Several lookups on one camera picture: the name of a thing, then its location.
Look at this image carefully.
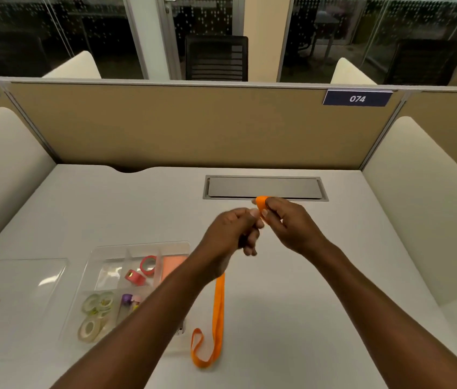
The person's left forearm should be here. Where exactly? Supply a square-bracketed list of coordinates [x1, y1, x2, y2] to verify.
[50, 248, 227, 389]

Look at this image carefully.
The white curved side divider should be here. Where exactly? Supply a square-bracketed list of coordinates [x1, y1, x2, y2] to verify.
[42, 51, 102, 80]
[362, 116, 457, 307]
[0, 107, 57, 264]
[330, 58, 378, 86]

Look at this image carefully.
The dark blue desk label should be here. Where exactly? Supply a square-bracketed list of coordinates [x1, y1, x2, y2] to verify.
[322, 89, 394, 107]

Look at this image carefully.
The clear plastic lid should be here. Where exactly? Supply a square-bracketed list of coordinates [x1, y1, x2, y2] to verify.
[0, 258, 69, 354]

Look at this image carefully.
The white tape roll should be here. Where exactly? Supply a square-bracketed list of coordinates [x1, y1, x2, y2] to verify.
[77, 317, 106, 343]

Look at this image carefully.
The glass door with metal frame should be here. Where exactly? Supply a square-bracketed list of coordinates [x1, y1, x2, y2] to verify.
[156, 0, 246, 81]

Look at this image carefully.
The clear plastic organizer tray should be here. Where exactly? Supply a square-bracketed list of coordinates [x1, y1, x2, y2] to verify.
[60, 241, 192, 355]

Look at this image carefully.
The orange ribbon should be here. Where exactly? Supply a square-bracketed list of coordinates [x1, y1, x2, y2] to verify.
[190, 195, 272, 369]

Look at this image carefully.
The red tape roll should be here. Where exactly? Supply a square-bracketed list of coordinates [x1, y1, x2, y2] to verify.
[139, 255, 158, 278]

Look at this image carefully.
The person's left hand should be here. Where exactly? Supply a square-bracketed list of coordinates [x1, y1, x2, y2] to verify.
[195, 207, 265, 281]

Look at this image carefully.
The salmon pink ribbon piece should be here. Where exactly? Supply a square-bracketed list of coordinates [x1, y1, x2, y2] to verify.
[160, 255, 189, 282]

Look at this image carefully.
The pale green tape roll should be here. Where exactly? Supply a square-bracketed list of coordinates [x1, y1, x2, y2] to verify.
[98, 291, 115, 312]
[81, 294, 101, 315]

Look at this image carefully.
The person's right hand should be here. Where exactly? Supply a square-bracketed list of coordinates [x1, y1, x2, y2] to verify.
[255, 196, 331, 260]

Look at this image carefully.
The person's right forearm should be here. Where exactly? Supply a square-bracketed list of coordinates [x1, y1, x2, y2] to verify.
[308, 241, 457, 389]

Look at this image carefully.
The metal desk cable cover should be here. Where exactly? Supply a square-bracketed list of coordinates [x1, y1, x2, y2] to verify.
[202, 175, 329, 202]

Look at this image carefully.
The black mesh office chair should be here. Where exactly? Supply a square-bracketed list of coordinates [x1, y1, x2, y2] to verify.
[185, 34, 249, 82]

